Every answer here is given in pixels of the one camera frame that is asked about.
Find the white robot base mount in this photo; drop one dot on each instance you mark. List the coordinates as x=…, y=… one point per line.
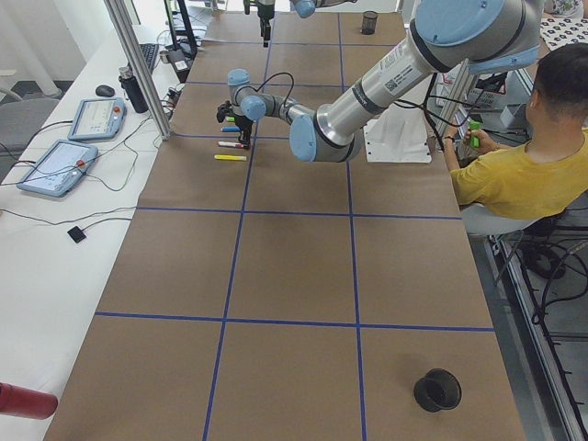
x=397, y=136

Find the lower blue teach pendant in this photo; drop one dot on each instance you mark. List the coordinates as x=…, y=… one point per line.
x=59, y=169

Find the black keyboard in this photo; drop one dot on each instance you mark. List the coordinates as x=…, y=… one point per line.
x=150, y=53

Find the black mesh pen cup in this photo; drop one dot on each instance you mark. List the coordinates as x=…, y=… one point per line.
x=438, y=390
x=369, y=22

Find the black computer mouse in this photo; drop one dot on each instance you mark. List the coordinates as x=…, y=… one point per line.
x=105, y=91

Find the black water bottle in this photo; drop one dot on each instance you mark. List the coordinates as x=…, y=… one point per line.
x=130, y=84

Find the left black mesh pen cup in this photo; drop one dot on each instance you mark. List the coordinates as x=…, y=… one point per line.
x=438, y=390

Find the right black mesh pen cup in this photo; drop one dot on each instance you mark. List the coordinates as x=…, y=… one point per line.
x=369, y=22

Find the small black square device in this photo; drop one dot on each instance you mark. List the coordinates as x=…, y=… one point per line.
x=76, y=234

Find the red water bottle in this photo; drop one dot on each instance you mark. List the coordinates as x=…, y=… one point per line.
x=27, y=403

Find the yellow highlighter pen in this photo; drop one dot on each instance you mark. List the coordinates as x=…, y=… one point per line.
x=229, y=157

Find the upper blue teach pendant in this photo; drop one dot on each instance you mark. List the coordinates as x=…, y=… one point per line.
x=97, y=119

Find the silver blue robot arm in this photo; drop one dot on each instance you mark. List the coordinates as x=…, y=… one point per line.
x=492, y=36
x=305, y=8

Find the aluminium frame post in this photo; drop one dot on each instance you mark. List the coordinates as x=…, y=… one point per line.
x=120, y=19

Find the red white marker pen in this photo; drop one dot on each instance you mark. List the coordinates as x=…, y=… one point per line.
x=234, y=145

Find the person in yellow shirt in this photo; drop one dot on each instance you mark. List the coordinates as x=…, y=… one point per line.
x=543, y=176

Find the blue teach pendant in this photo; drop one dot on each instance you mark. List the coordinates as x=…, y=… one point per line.
x=97, y=119
x=59, y=169

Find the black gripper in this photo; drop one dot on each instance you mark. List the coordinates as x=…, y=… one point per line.
x=243, y=123
x=265, y=19

